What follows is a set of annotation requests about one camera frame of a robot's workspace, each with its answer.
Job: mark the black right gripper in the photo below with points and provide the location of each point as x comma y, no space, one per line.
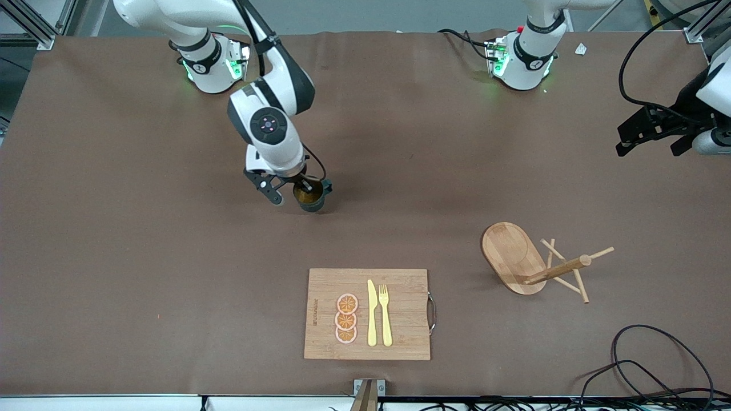
301,183

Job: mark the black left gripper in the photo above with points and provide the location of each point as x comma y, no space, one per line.
681,119

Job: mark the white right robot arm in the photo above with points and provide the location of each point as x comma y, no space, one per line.
274,137

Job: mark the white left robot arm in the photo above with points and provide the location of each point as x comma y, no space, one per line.
528,57

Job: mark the white paper scrap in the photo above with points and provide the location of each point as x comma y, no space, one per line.
581,49

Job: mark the orange slice toy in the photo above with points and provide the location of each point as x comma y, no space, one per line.
347,303

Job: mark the yellow plastic knife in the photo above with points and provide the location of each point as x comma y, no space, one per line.
372,319

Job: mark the yellow plastic fork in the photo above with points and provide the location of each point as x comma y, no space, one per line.
385,319

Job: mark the wooden cutting board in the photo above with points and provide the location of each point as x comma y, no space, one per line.
405,319

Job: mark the wooden mug tree stand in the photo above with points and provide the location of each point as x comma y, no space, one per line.
508,251

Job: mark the aluminium frame profile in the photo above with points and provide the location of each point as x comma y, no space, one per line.
693,35
41,40

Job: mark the small metal bracket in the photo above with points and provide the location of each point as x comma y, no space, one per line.
381,388

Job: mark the brown wooden post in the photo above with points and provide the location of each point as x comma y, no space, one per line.
365,399

